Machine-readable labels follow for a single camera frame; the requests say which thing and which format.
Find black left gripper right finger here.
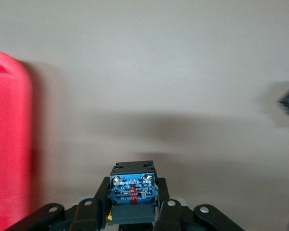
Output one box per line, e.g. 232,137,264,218
154,178,246,231

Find red plastic tray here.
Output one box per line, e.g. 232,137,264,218
0,49,33,227

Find red button switch red-marked label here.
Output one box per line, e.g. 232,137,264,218
106,160,159,231

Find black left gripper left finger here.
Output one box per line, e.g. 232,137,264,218
4,177,111,231

